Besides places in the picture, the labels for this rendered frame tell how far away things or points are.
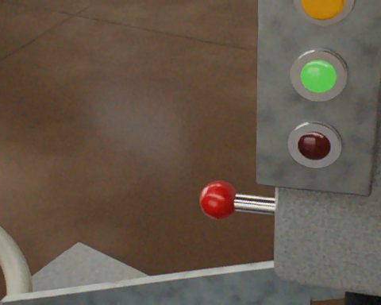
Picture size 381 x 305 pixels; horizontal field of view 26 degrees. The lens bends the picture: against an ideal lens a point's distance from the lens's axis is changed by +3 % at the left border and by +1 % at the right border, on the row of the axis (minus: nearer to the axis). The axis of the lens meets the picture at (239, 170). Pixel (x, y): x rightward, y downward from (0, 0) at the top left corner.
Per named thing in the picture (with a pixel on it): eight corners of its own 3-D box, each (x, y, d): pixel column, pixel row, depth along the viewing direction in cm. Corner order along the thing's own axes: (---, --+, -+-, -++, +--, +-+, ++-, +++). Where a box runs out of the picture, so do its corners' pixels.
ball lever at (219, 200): (294, 213, 66) (295, 180, 64) (289, 236, 64) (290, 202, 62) (205, 202, 67) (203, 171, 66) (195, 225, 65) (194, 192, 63)
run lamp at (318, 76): (337, 88, 52) (340, 53, 51) (335, 98, 51) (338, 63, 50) (300, 85, 52) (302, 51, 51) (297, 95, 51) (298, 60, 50)
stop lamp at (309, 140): (332, 156, 55) (334, 125, 53) (330, 166, 54) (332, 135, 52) (297, 152, 55) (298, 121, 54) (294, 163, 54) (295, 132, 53)
